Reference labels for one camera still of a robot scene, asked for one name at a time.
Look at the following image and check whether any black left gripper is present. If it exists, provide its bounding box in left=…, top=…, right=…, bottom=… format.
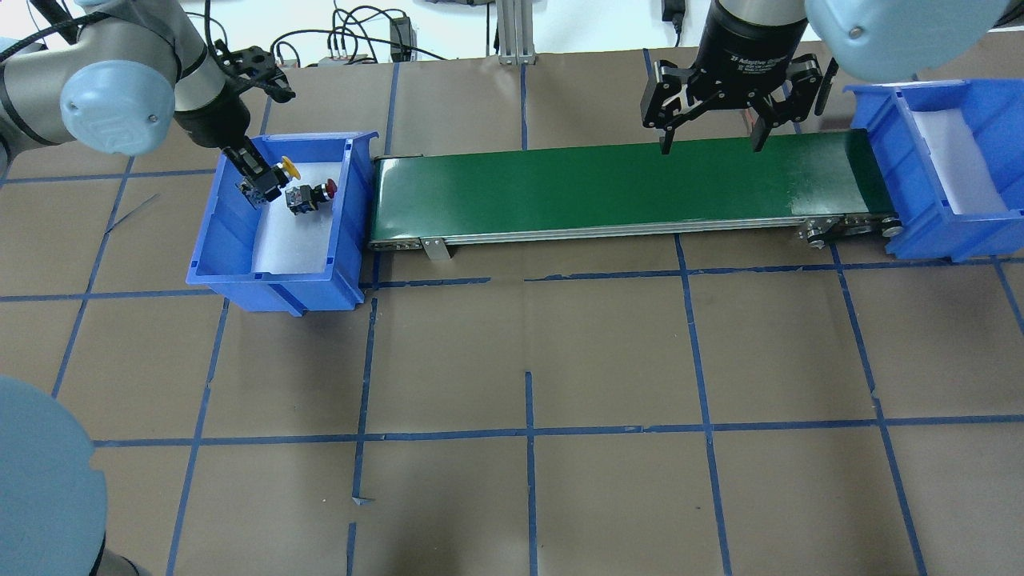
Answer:
left=174, top=44, right=295, bottom=209

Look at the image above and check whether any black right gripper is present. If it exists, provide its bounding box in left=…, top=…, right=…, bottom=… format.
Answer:
left=640, top=1, right=840, bottom=154

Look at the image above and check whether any yellow mushroom push button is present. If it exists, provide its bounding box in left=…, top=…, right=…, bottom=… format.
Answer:
left=272, top=156, right=302, bottom=190

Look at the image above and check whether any red mushroom push button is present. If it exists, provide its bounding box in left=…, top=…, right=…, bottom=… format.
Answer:
left=282, top=178, right=338, bottom=215

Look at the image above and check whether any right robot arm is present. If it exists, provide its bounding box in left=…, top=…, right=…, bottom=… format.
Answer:
left=640, top=1, right=1012, bottom=154

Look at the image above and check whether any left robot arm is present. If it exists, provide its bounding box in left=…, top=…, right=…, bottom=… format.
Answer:
left=1, top=1, right=298, bottom=206

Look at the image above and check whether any white foam pad left bin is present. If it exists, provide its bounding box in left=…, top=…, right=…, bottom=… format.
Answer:
left=251, top=197, right=337, bottom=274

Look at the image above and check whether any white foam pad bin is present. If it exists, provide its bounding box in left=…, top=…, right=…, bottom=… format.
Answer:
left=251, top=197, right=337, bottom=274
left=911, top=108, right=1008, bottom=215

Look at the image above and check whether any blue plastic bin left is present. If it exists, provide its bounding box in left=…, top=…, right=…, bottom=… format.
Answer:
left=186, top=131, right=377, bottom=316

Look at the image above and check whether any blue plastic bin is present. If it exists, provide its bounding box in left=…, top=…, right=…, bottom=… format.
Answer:
left=847, top=78, right=1023, bottom=262
left=186, top=131, right=377, bottom=316

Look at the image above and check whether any green conveyor belt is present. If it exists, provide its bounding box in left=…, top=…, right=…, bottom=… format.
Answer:
left=368, top=129, right=902, bottom=258

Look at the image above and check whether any black power adapter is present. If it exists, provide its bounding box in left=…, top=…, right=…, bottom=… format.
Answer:
left=389, top=16, right=417, bottom=61

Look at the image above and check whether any blue plastic bin right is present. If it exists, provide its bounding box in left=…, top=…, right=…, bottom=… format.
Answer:
left=847, top=78, right=1023, bottom=262

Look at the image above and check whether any white foam pad right bin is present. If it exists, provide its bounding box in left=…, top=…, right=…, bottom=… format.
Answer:
left=911, top=108, right=1008, bottom=215

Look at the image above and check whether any aluminium frame post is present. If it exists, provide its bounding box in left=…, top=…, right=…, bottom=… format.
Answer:
left=496, top=0, right=538, bottom=66

